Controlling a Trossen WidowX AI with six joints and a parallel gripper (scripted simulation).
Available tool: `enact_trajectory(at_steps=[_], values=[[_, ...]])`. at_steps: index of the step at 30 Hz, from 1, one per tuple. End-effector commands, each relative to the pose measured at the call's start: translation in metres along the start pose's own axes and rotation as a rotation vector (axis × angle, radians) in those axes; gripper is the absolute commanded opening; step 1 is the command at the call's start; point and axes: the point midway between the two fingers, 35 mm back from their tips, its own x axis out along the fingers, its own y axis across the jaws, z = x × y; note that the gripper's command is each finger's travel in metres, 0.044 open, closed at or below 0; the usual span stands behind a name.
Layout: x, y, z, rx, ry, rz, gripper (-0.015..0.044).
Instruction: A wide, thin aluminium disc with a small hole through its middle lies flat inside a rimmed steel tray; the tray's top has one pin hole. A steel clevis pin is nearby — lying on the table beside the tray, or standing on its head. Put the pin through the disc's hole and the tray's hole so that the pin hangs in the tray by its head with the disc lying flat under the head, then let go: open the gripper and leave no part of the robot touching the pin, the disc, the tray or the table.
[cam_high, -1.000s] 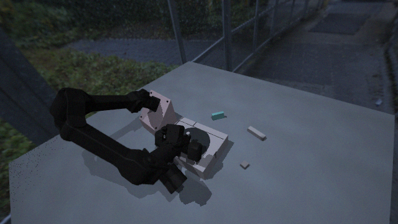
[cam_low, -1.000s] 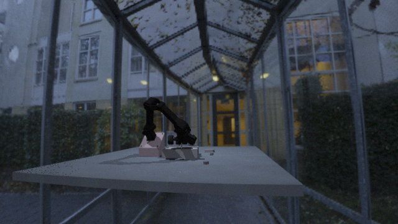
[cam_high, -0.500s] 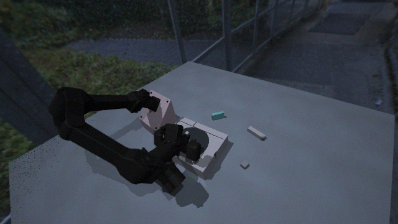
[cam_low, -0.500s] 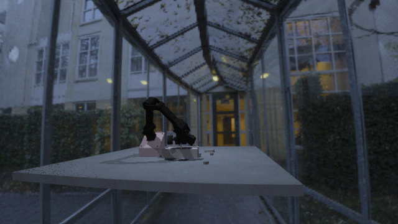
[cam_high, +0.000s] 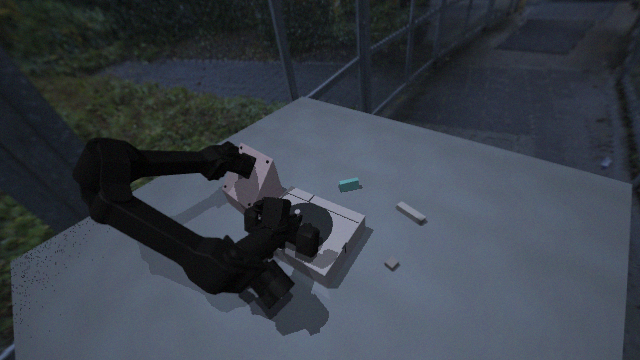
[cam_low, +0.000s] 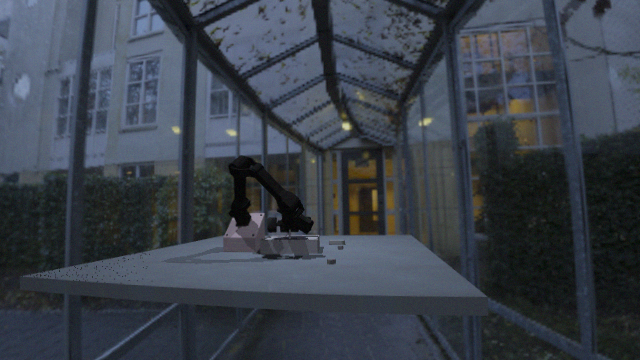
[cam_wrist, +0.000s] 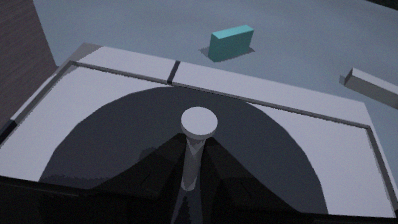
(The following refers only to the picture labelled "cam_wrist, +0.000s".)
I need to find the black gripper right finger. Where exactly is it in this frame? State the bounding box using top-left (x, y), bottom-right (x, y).
top-left (200, 137), bottom-right (398, 224)

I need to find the teal rectangular block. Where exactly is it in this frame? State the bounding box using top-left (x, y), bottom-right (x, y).
top-left (208, 25), bottom-right (254, 62)

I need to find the grey steel pin with flat head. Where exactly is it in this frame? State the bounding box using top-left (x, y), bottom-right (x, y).
top-left (181, 107), bottom-right (218, 191)

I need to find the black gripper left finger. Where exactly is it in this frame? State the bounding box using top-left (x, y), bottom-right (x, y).
top-left (0, 133), bottom-right (187, 224)

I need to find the dark grey round disc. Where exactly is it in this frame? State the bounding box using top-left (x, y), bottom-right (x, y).
top-left (38, 86), bottom-right (329, 224)

